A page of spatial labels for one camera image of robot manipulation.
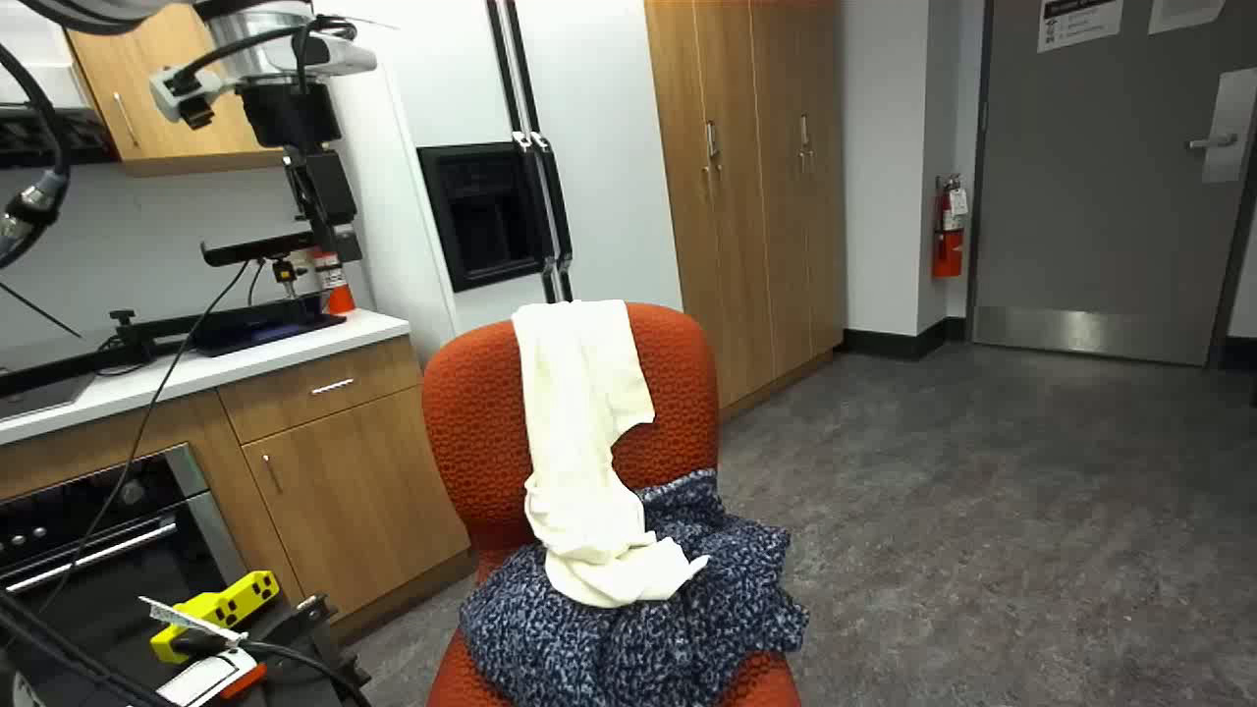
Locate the black tray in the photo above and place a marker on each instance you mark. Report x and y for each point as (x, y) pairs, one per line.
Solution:
(260, 323)

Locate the black built-in oven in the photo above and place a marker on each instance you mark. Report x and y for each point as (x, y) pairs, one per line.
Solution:
(82, 532)

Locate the yellow plastic connector block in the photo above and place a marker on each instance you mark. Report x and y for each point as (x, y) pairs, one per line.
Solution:
(218, 615)

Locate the wooden counter cabinet white top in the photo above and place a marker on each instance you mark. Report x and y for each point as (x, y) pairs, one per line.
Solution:
(338, 484)

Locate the metal door kick plate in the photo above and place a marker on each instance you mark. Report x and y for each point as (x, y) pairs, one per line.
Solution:
(1086, 332)

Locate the black bar camera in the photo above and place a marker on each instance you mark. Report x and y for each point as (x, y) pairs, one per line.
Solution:
(260, 246)

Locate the blue speckled clothing piece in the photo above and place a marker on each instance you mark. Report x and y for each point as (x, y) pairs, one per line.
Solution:
(713, 590)

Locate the large white paper sign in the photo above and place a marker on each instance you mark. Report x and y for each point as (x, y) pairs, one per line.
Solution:
(1079, 27)

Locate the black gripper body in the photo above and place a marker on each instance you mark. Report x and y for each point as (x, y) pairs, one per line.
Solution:
(294, 116)

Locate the red fire extinguisher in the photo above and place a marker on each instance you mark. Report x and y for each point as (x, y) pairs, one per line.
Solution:
(950, 242)

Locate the orange upholstered chair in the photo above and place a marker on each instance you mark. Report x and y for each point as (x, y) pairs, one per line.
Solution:
(473, 435)

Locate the white refrigerator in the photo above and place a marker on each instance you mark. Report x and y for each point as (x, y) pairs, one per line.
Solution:
(613, 158)

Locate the small black clamp stand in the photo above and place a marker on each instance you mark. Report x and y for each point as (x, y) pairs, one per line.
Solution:
(122, 339)

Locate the gray door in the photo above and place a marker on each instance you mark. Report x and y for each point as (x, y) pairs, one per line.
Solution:
(1102, 200)

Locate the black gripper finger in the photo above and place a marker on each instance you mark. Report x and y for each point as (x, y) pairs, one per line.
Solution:
(319, 185)

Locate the small white paper sign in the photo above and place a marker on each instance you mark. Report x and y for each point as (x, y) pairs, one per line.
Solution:
(1184, 15)

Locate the white knitted clothing piece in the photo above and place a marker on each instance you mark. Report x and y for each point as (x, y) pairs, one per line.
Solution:
(574, 394)

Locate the tall wooden cabinet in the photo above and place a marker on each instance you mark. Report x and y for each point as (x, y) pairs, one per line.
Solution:
(759, 236)

